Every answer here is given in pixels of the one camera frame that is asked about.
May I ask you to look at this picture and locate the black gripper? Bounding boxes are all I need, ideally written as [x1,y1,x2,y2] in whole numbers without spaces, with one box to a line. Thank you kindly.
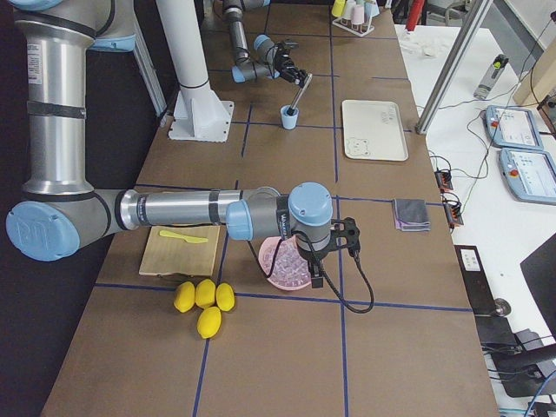
[296,238,337,288]
[273,41,307,87]

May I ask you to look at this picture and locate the steel muddler black head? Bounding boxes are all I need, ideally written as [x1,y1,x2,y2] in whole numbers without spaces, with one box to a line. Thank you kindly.
[287,73,313,116]

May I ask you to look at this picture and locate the light blue cup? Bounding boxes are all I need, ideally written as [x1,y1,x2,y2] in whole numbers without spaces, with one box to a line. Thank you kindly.
[280,105,299,130]

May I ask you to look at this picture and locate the pink bowl of ice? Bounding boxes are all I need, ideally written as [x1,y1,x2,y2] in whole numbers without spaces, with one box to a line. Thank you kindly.
[258,236,311,291]

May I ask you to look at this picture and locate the yellow-green cup on rack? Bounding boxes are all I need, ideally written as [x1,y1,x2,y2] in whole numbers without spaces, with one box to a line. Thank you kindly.
[331,0,346,18]

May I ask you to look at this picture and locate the pink cup on rack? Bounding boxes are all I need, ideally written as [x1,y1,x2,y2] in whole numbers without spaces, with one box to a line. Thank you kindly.
[351,3,365,25]

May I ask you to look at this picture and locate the white cup on rack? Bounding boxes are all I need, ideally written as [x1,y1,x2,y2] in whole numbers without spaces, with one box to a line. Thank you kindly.
[341,0,356,21]

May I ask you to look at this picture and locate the blue cup on rack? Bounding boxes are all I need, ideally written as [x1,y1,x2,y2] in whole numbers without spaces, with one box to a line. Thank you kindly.
[364,0,380,22]

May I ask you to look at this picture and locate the cream bear tray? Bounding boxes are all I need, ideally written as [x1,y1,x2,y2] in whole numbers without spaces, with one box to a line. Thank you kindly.
[341,100,408,162]

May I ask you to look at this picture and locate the yellow lemon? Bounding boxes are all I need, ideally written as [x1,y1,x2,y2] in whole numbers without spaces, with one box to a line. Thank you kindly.
[174,281,195,313]
[215,282,235,312]
[196,306,222,339]
[195,279,216,309]

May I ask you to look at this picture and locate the grey folded cloth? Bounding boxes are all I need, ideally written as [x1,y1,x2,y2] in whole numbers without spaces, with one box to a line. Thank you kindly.
[393,199,431,232]

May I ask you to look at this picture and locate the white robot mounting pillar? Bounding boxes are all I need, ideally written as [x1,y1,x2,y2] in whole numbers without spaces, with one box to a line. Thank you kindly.
[156,0,234,142]

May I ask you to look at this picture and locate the crumpled white plastic bags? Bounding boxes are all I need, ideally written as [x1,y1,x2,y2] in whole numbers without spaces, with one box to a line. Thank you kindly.
[398,30,450,58]

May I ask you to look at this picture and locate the orange black connector box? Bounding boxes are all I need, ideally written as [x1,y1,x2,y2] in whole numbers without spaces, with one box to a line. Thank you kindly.
[441,192,464,229]
[434,169,453,192]

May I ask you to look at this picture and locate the wooden cutting board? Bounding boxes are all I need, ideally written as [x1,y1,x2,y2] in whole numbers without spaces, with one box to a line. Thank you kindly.
[139,226,220,276]

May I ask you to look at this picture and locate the yellow plastic knife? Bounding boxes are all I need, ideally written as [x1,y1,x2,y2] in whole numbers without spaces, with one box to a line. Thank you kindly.
[159,229,209,244]

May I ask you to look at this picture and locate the upper teach pendant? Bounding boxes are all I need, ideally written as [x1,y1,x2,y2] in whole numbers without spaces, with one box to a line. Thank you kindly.
[485,105,544,150]

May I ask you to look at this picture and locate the teach pendant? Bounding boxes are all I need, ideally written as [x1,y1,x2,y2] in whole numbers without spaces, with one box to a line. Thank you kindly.
[485,105,544,150]
[499,148,555,205]

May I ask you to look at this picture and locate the black monitor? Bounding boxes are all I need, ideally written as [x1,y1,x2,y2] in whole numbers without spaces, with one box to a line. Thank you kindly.
[520,235,556,334]

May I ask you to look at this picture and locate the lower teach pendant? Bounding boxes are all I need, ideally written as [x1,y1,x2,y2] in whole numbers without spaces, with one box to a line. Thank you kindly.
[499,148,555,205]

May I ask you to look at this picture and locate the wire cup rack wooden handle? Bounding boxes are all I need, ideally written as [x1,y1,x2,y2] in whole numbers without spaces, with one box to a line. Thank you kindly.
[332,15,374,37]

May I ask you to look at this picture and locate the aluminium frame post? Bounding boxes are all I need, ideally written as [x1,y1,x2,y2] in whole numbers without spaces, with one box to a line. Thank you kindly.
[415,0,493,135]

